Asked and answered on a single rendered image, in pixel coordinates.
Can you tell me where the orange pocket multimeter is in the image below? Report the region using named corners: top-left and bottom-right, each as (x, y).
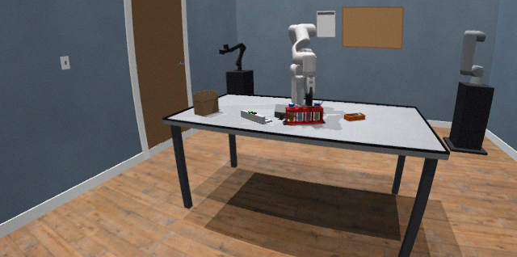
top-left (344, 112), bottom-right (365, 121)

